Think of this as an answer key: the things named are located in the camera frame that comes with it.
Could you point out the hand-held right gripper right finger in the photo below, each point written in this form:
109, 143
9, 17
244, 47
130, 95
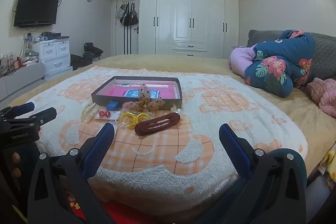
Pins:
235, 151

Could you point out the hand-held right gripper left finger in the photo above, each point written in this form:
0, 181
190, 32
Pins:
101, 146

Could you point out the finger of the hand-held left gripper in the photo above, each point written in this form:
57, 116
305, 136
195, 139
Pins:
44, 114
23, 108

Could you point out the cream hair claw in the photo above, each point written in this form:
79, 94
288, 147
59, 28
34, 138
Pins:
88, 112

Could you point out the yellow candies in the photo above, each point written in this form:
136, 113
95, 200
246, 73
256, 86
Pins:
132, 119

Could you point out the grey cardboard box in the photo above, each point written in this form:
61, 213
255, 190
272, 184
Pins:
136, 104

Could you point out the clear pearl packet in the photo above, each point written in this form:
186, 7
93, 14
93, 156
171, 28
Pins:
177, 110

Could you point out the person's left hand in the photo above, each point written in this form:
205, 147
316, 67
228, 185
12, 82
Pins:
16, 159

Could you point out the grey padded bench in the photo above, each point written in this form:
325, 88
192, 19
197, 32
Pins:
21, 77

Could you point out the red bead packet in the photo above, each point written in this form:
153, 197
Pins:
105, 114

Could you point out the peach checked fleece blanket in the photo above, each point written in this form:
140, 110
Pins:
210, 121

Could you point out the blue hair clip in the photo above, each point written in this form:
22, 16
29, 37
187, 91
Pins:
112, 106

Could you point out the pink scrunchie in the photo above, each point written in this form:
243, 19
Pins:
129, 105

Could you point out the pink picture book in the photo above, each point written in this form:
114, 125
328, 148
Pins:
115, 91

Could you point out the white drawer cabinet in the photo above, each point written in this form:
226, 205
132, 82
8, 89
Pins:
55, 56

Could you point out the dark clothes pile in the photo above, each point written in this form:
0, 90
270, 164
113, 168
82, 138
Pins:
93, 49
80, 61

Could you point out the polka dot hair bow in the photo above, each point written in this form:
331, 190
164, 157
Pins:
147, 102

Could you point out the clutter on drawer cabinet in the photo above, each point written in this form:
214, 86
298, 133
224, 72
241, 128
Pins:
51, 35

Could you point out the bed with yellow sheet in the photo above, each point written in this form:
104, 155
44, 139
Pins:
204, 64

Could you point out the pink quilt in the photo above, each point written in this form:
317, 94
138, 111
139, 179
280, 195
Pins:
240, 58

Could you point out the blue floral quilt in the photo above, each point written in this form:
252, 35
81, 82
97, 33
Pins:
275, 66

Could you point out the yellow floral cloth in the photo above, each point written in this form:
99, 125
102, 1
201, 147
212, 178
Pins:
329, 161

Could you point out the white door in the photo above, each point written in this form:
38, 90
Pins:
119, 40

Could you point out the pink fluffy cloth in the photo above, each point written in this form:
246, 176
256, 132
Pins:
324, 95

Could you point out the hanging bags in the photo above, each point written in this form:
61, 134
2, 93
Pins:
128, 16

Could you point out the white wardrobe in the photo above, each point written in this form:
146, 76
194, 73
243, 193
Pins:
183, 16

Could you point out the black wall television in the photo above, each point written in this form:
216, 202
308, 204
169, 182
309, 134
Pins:
36, 7

